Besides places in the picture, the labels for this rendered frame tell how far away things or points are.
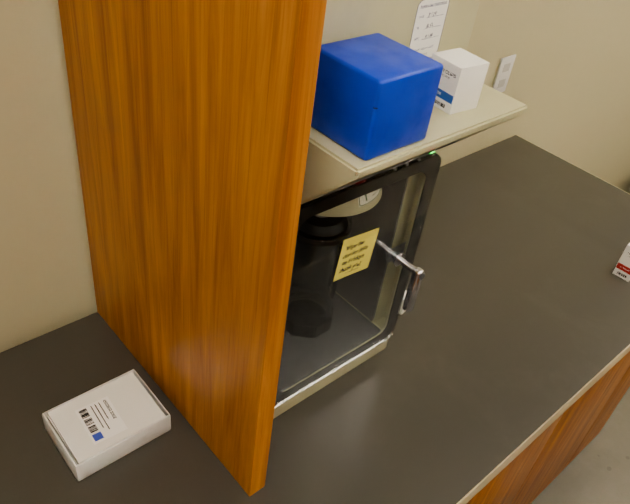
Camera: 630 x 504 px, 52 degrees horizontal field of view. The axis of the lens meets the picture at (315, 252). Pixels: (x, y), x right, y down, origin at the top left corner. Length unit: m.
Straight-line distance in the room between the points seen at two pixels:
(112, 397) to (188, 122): 0.53
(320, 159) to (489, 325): 0.78
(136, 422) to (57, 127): 0.48
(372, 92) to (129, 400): 0.68
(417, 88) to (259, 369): 0.39
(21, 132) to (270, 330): 0.53
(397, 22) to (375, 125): 0.18
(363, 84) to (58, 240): 0.72
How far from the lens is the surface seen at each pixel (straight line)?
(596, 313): 1.55
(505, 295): 1.49
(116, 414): 1.10
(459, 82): 0.81
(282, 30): 0.58
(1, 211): 1.14
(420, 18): 0.84
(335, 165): 0.69
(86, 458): 1.06
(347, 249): 0.93
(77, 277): 1.29
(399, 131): 0.70
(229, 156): 0.70
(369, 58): 0.69
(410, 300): 1.07
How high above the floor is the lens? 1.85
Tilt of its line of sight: 38 degrees down
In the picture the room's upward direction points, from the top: 9 degrees clockwise
